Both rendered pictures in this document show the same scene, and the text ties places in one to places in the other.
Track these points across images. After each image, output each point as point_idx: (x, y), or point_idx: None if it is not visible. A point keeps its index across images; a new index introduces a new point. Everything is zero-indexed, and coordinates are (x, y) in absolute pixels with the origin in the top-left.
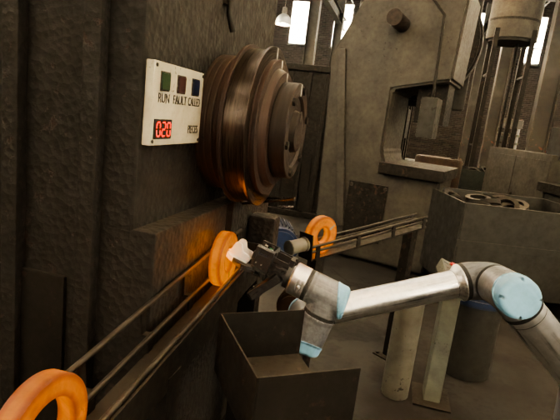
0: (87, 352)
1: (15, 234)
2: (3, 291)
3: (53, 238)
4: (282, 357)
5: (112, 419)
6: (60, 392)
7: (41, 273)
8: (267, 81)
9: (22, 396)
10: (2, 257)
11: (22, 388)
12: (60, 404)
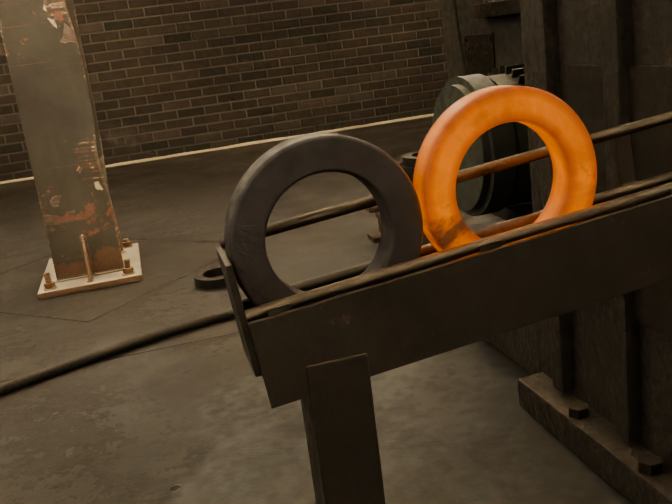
0: (636, 121)
1: (615, 9)
2: (606, 104)
3: (666, 4)
4: None
5: (640, 205)
6: (530, 114)
7: (650, 68)
8: None
9: (468, 98)
10: (603, 50)
11: (474, 92)
12: (552, 156)
